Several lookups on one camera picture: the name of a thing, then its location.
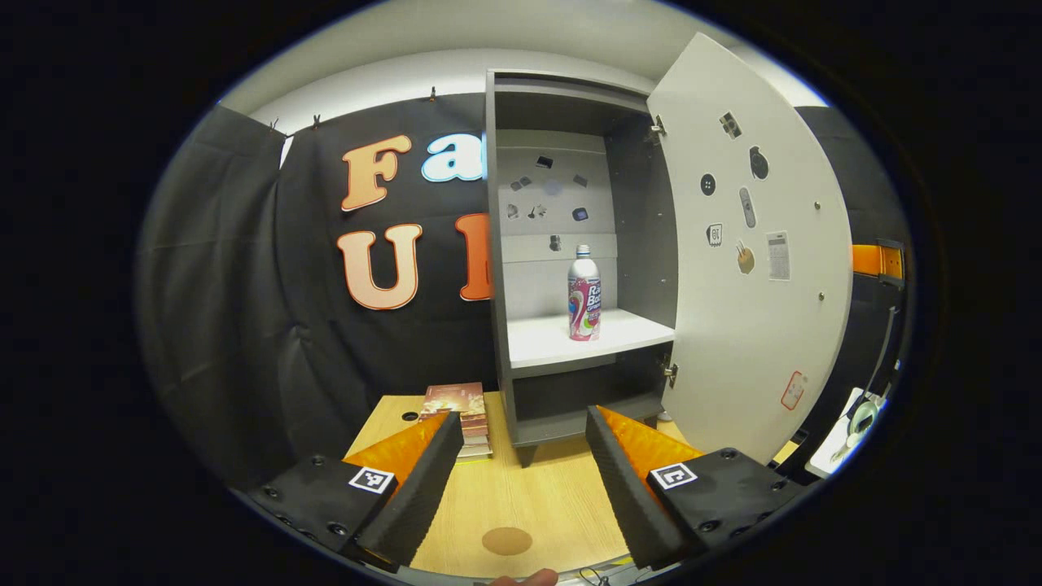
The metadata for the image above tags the white cabinet door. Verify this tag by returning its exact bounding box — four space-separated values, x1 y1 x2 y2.
647 33 854 465

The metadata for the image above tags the pink label bottle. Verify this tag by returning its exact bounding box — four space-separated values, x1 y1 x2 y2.
567 244 602 342

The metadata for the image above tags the stack of books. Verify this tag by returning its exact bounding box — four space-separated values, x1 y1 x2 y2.
419 383 494 463

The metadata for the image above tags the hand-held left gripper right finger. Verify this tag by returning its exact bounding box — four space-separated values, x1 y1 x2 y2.
584 405 807 571

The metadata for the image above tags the white cabinet shelf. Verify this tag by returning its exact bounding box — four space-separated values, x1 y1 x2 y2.
506 308 675 379

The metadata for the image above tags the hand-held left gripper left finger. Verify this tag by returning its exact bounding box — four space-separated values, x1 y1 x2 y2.
244 411 465 573

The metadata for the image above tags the black backdrop cloth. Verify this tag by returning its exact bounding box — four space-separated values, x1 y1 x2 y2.
134 91 913 489

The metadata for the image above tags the white side table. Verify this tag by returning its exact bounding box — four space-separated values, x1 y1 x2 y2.
806 387 888 479

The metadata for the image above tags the grey cable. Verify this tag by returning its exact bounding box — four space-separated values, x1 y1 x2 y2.
867 305 900 400

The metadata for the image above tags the round brown coaster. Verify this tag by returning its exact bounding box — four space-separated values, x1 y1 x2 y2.
481 527 534 557

